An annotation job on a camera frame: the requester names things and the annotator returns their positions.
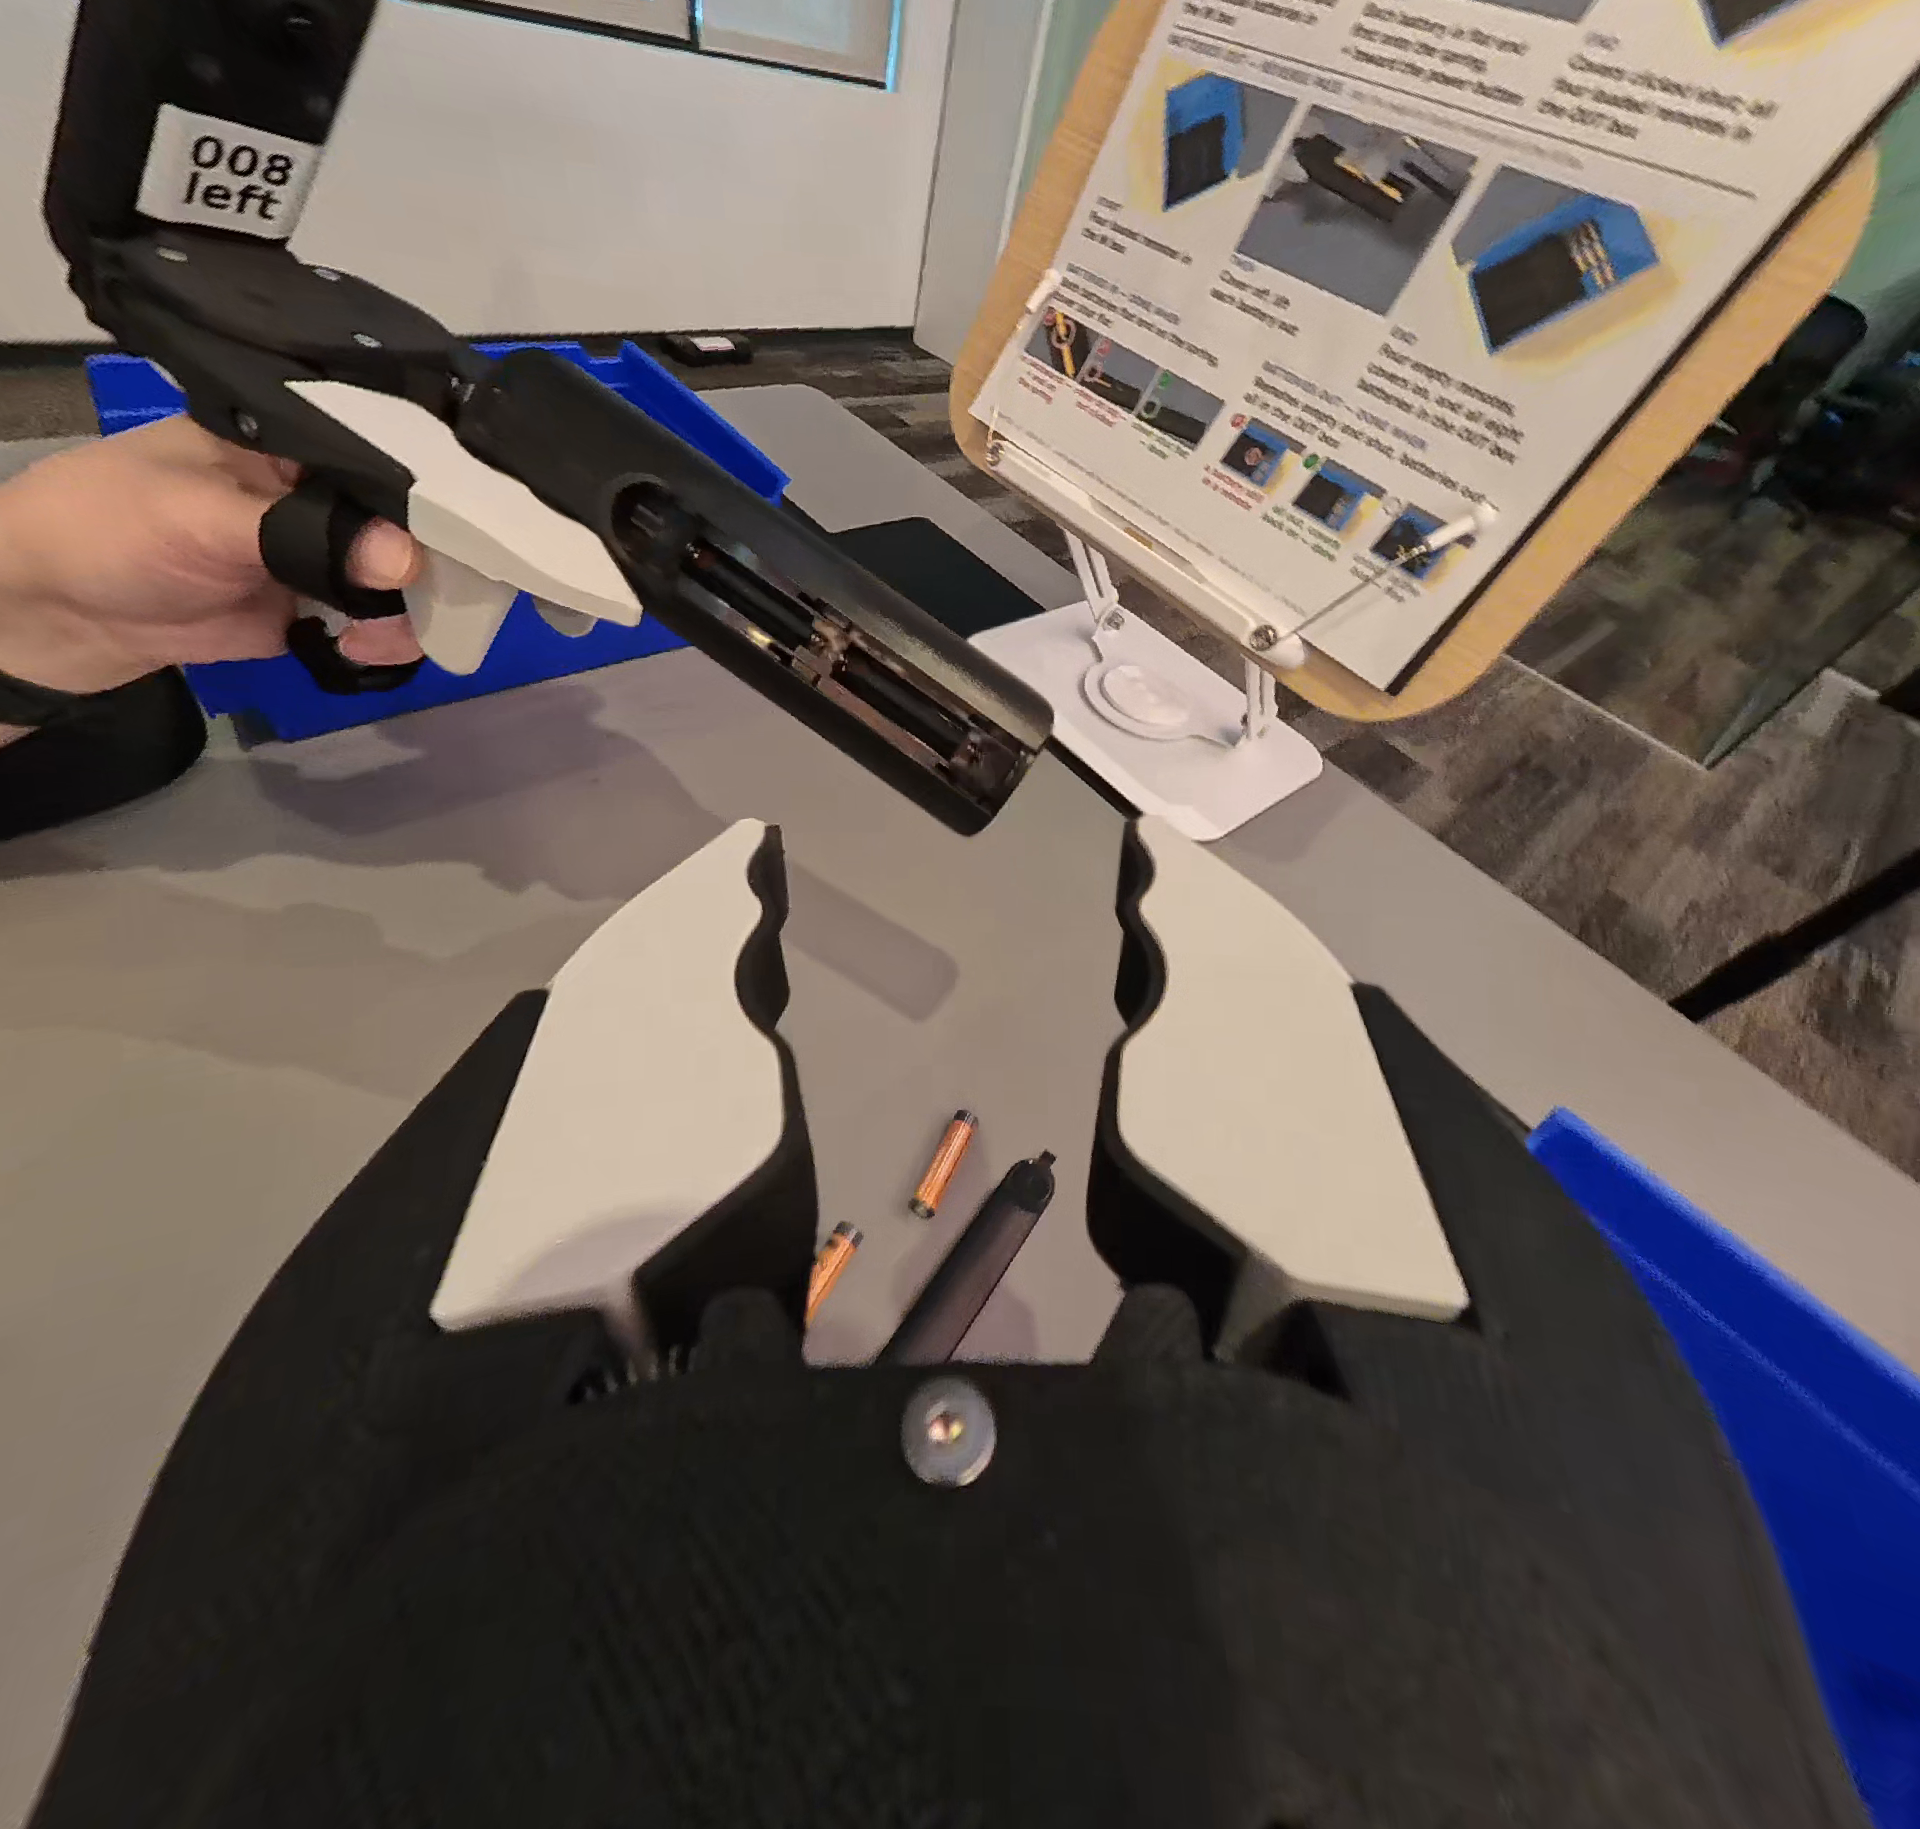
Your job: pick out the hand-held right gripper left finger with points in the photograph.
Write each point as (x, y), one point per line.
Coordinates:
(629, 1109)

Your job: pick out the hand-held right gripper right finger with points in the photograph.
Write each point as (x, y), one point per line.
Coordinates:
(1274, 1109)

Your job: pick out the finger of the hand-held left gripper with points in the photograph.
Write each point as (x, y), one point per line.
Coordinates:
(567, 621)
(479, 509)

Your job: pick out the black remote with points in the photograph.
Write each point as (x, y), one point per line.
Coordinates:
(569, 435)

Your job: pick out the blue plastic bin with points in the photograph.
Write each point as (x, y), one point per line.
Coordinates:
(1771, 1411)
(676, 418)

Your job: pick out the orange AAA battery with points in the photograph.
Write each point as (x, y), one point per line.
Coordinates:
(836, 1270)
(942, 1167)

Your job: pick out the black battery cover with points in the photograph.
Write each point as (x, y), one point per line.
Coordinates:
(976, 1258)

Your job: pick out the person's left hand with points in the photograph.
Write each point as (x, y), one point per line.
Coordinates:
(135, 555)

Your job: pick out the small black floor box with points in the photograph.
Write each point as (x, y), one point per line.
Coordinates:
(710, 349)

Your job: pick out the black wrist rest pad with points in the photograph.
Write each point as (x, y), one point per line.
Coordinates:
(105, 763)

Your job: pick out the printed instruction sheet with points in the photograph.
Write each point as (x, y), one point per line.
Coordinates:
(1427, 210)

